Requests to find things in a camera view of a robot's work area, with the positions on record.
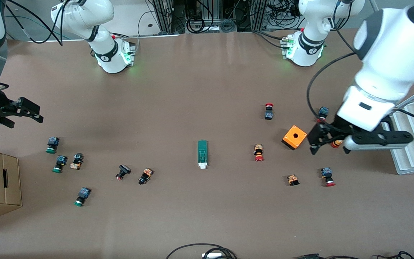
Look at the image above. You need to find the black switch orange contact block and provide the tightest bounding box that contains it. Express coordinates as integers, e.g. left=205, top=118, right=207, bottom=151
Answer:
left=69, top=153, right=84, bottom=170

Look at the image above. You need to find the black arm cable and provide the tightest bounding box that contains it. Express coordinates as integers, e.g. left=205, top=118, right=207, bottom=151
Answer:
left=5, top=0, right=67, bottom=46
left=307, top=0, right=414, bottom=121

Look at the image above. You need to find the green button blue contact block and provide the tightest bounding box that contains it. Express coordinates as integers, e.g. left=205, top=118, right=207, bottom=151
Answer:
left=73, top=187, right=92, bottom=207
left=52, top=155, right=68, bottom=173
left=46, top=136, right=60, bottom=154

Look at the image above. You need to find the black selector orange contact block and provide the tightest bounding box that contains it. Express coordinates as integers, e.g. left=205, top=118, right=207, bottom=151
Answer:
left=138, top=168, right=154, bottom=185

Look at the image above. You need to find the orange button enclosure box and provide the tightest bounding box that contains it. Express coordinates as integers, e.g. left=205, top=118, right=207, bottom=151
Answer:
left=281, top=125, right=308, bottom=151

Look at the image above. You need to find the black looped cable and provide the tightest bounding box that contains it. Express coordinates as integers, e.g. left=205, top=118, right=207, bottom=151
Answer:
left=165, top=243, right=238, bottom=259

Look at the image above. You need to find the black equipment rack with cables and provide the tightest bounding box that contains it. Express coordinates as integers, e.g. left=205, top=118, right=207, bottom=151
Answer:
left=149, top=0, right=303, bottom=35

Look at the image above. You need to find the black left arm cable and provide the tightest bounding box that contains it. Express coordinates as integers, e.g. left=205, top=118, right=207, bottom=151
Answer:
left=307, top=0, right=414, bottom=121

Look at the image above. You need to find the black square button red tip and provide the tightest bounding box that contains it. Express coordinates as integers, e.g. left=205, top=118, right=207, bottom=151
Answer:
left=116, top=164, right=132, bottom=181

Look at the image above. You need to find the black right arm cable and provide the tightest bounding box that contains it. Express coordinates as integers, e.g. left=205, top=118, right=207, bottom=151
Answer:
left=5, top=0, right=67, bottom=46

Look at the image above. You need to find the thin black cable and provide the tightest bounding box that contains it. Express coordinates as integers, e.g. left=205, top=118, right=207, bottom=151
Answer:
left=293, top=251, right=414, bottom=259

